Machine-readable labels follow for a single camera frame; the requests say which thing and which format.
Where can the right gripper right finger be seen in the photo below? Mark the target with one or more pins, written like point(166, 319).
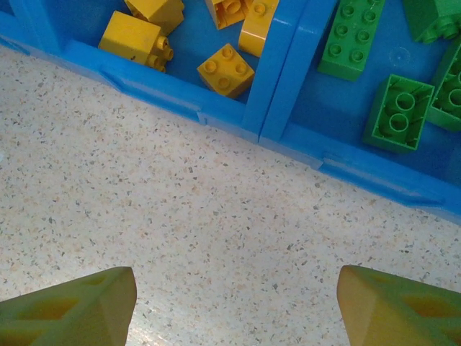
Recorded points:
point(396, 317)

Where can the green lego brick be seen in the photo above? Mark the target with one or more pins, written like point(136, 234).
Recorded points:
point(450, 97)
point(432, 18)
point(398, 122)
point(351, 39)

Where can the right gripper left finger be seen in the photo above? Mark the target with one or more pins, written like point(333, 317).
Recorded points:
point(72, 317)

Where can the yellow arch lego brick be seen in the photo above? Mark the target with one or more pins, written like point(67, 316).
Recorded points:
point(252, 36)

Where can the blue plastic bin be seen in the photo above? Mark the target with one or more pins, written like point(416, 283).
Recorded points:
point(360, 169)
point(9, 30)
point(162, 95)

